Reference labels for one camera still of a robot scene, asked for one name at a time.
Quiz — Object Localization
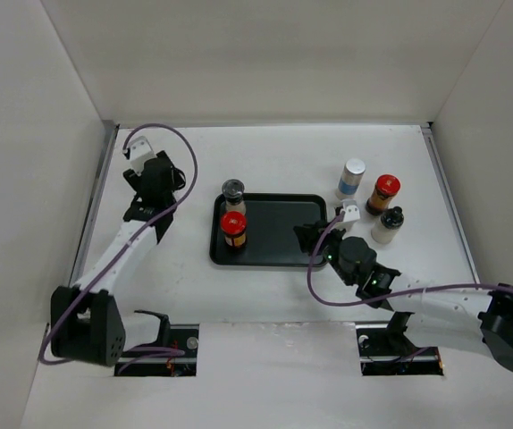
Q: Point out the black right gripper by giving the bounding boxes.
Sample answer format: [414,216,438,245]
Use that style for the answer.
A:
[293,217,355,286]

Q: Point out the clear lid pepper grinder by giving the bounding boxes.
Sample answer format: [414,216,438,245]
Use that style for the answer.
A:
[222,179,246,214]

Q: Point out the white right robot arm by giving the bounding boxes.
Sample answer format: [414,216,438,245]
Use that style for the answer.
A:
[294,218,513,373]

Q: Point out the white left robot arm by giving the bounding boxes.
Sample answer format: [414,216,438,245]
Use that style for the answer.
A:
[47,151,186,366]

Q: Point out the black rectangular tray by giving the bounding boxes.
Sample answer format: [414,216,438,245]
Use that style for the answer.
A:
[209,193,327,268]

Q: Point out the silver lid blue label bottle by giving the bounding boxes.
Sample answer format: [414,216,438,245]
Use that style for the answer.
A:
[335,158,366,200]

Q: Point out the black cap white bottle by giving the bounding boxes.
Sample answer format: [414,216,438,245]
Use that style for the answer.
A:
[371,206,405,244]

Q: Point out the red lid orange sauce jar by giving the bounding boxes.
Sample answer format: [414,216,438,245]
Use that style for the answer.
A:
[366,174,401,215]

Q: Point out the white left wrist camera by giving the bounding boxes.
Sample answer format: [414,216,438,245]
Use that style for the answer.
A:
[125,136,156,176]

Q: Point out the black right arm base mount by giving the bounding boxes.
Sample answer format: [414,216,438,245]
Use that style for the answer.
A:
[356,315,444,376]

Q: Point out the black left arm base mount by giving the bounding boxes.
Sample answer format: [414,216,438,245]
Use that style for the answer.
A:
[114,310,200,377]

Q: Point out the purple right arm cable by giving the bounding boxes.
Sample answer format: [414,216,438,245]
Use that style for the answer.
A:
[306,209,513,309]

